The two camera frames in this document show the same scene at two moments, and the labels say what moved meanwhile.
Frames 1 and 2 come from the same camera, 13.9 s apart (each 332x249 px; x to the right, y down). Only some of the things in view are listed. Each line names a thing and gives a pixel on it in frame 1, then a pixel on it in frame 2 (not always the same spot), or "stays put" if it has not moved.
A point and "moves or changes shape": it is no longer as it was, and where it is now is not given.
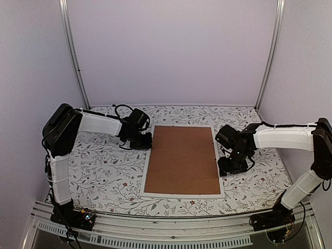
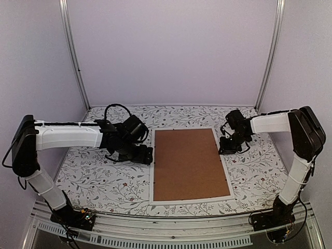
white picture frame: (182, 195) moves or changes shape
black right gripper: (224, 168) to (225, 150)
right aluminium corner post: (276, 34) stays put
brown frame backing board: (182, 160) moves or changes shape
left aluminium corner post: (63, 7) stays put
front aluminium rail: (172, 231) stays put
